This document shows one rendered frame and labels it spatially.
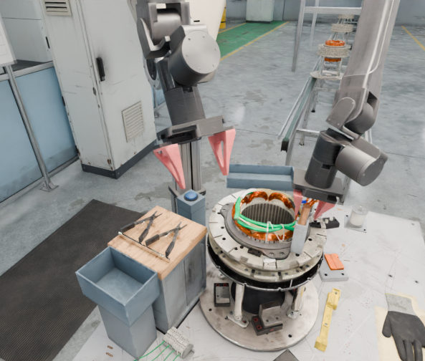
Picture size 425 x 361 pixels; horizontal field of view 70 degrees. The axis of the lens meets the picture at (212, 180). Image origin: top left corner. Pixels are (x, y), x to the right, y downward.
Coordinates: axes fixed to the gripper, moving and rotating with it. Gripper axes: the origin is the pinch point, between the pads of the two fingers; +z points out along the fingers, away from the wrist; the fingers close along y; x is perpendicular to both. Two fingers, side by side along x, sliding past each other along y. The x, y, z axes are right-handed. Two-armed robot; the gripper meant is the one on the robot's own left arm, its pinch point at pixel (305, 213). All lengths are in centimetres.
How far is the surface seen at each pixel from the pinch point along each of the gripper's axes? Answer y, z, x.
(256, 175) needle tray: -13.8, 20.0, 43.6
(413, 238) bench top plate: 53, 37, 51
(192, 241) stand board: -25.7, 17.4, -0.8
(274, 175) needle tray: -7.1, 19.2, 45.4
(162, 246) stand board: -32.7, 18.2, -4.9
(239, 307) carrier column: -9.1, 34.6, -4.5
